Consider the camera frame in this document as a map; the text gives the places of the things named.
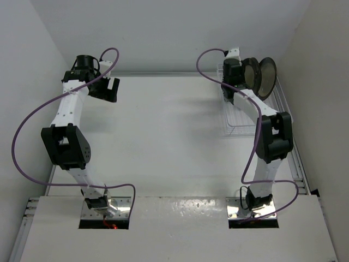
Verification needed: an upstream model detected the brown striped rim plate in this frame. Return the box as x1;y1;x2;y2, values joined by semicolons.
242;57;262;95

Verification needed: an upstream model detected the grey rim plate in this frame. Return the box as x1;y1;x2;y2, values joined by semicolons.
258;57;278;100

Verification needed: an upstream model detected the blue floral plate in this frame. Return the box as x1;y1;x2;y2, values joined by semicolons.
221;87;234;104

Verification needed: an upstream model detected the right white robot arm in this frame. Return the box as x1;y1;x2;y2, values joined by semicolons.
221;57;293;211

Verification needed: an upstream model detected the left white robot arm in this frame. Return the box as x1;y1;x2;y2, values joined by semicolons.
41;55;119;217

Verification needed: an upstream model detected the white front board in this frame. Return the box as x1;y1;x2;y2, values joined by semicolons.
21;196;337;261

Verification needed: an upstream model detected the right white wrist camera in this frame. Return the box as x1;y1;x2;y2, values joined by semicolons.
224;47;241;62

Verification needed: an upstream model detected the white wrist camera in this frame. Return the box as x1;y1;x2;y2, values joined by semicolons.
99;61;114;78
224;47;241;62

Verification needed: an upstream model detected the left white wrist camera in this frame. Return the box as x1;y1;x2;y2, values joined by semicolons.
99;61;114;78

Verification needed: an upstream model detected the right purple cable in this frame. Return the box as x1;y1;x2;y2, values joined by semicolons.
196;48;300;222

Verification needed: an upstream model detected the purple cable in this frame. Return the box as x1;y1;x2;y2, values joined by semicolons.
196;48;300;222
11;47;136;216

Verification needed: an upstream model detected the white wire dish rack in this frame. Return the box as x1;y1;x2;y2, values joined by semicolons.
221;78;289;136

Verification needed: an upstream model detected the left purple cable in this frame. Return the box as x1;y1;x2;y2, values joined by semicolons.
11;47;136;216

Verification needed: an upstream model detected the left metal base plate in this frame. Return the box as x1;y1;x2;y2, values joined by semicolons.
80;197;132;220

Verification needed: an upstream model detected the metal base plate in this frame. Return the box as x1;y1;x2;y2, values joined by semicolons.
226;197;277;221
80;197;132;220

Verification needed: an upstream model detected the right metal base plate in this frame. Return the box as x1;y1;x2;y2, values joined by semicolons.
226;197;277;221

